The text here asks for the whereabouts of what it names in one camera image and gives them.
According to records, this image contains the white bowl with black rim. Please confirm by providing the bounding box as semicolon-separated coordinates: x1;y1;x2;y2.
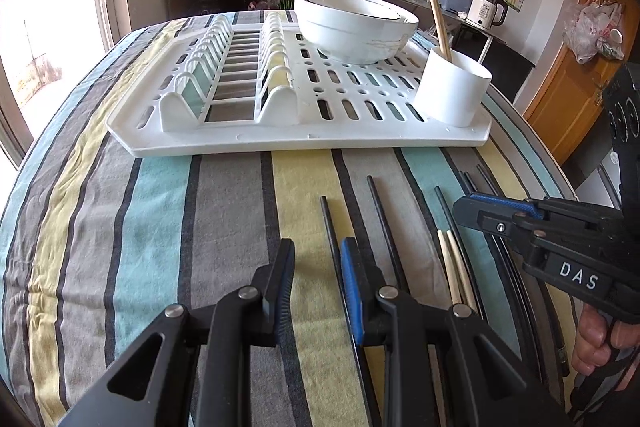
305;0;413;24

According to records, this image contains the hanging plastic bag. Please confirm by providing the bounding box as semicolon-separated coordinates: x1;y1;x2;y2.
564;0;626;64

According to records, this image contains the white electric kettle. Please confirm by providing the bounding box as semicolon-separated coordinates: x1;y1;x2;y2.
466;0;509;30

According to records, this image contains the large white bowl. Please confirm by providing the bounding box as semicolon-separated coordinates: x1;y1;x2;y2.
294;0;420;64

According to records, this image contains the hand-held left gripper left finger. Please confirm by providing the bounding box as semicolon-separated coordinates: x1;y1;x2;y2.
57;238;297;427

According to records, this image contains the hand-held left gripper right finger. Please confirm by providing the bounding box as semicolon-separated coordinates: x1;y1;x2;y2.
341;238;573;427

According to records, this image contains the wooden door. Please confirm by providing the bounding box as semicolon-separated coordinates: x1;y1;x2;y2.
522;0;626;165

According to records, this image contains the window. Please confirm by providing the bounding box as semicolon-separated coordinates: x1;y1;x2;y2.
0;0;118;168

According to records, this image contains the black side cabinet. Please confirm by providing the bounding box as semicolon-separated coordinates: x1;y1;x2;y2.
450;14;536;108

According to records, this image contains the white plastic dish rack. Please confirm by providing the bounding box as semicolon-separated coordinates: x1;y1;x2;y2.
106;9;495;158

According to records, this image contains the white utensil cup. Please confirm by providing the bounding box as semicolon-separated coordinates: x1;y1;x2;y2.
411;47;493;128

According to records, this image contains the person's right hand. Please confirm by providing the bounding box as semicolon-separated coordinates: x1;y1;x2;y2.
572;307;640;375

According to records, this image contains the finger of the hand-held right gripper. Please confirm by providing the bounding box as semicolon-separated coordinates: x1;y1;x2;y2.
452;195;552;269
470;194;624;259

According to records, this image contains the striped tablecloth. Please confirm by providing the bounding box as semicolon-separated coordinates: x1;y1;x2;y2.
0;9;576;427

